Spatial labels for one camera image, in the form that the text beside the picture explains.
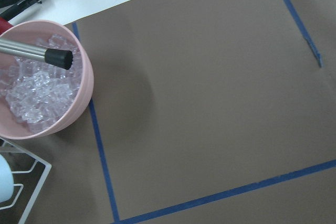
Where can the pink bowl with ice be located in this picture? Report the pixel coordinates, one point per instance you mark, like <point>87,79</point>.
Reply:
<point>38,99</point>

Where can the light blue cup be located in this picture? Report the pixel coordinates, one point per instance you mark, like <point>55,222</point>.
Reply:
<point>7,181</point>

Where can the steel ice scoop handle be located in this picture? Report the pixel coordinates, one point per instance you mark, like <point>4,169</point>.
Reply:
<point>56,57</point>

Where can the white wire cup rack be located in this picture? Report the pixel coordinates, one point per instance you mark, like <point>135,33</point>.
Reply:
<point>29,173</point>

